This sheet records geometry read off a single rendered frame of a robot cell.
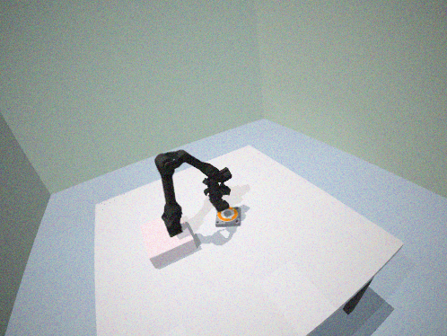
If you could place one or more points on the orange round plate with holes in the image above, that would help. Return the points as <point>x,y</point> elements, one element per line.
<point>230,218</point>

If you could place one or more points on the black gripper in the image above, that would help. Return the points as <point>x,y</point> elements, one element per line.
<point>219,204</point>

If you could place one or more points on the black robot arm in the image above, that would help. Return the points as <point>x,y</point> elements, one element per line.
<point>166,165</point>

